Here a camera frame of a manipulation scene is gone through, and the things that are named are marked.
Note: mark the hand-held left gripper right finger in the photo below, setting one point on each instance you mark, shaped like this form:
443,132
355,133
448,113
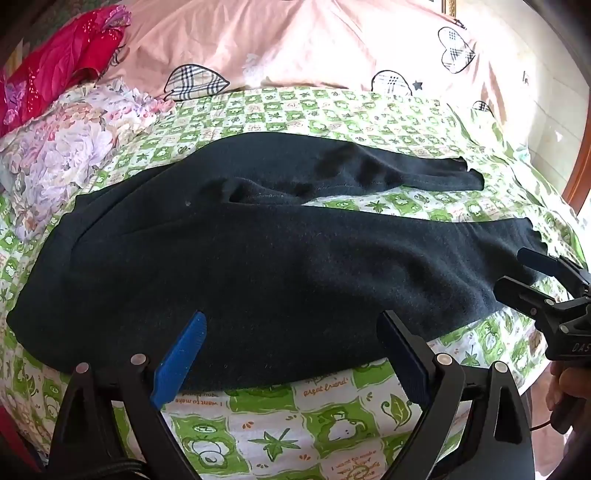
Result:
408,364

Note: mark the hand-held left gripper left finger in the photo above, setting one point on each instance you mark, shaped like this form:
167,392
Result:
178,362

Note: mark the brown wooden frame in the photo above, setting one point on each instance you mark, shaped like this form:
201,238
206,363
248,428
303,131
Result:
581,189

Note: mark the pale floral pillow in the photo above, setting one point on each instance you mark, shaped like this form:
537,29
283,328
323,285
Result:
69,147

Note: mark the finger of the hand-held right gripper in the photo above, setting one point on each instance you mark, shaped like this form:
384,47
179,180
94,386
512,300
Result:
538,261
519,291

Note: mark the black pants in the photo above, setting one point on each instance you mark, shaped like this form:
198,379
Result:
231,277

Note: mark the person's right hand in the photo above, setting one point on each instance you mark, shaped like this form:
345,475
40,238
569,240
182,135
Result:
570,390

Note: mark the pink heart-print pillow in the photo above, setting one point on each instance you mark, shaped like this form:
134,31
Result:
277,41

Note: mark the green printed bedsheet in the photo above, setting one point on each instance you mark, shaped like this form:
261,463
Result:
323,424

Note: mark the red floral quilt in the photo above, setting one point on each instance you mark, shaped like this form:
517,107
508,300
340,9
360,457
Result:
46,69

